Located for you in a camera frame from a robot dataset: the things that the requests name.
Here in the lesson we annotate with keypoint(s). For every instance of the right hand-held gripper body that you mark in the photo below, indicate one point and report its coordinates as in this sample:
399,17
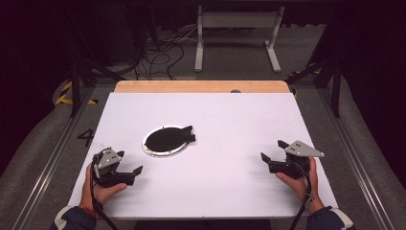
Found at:
298,156

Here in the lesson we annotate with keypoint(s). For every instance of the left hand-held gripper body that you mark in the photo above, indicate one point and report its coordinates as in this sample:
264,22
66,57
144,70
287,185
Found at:
108,159

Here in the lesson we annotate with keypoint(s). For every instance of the oval pearl-rimmed black ornament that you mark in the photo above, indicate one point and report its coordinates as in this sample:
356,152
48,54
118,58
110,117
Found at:
167,141

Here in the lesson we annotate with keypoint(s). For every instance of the person's right hand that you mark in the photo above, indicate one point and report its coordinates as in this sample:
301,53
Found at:
300,187

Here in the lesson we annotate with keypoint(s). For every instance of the person's left hand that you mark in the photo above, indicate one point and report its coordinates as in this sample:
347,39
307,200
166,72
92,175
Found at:
103,191

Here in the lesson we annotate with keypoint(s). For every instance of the white table mat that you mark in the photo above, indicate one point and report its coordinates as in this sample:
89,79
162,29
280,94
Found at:
223,127

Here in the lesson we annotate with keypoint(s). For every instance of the black metal stand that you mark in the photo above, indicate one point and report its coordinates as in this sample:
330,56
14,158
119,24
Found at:
76,86
333,80

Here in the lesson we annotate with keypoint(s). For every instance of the aluminium floor rail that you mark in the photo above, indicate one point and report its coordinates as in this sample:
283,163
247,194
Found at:
354,159
48,166

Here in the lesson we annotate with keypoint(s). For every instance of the white metal stand frame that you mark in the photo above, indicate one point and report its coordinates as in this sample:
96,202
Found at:
237,20

